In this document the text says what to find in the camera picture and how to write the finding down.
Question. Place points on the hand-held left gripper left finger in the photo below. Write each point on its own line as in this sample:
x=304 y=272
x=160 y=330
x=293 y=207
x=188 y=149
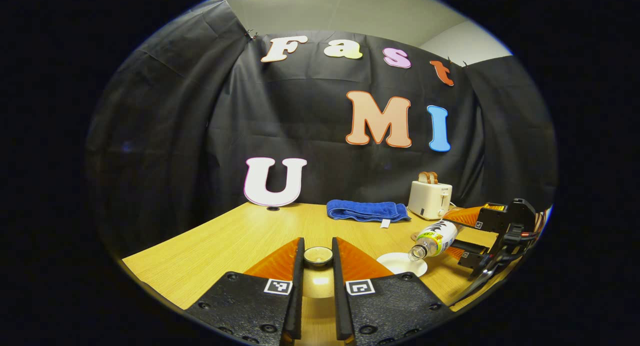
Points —
x=297 y=291

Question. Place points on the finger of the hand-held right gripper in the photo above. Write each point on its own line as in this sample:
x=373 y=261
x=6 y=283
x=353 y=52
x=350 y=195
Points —
x=482 y=217
x=475 y=260

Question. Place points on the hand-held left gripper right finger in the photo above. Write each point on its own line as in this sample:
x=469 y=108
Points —
x=339 y=291

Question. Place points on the clear water bottle orange drink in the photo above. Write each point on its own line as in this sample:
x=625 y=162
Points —
x=437 y=238

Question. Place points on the round brown coaster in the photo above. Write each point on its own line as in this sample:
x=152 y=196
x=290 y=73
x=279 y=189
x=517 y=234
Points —
x=416 y=234

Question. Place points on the white toaster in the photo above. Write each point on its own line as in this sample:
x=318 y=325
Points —
x=429 y=200

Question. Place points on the toast bread slice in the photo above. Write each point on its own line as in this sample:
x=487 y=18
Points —
x=433 y=177
x=424 y=177

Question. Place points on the blue towel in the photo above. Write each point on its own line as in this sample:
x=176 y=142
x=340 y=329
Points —
x=365 y=210

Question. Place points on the black backdrop cloth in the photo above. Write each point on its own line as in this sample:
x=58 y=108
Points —
x=300 y=135

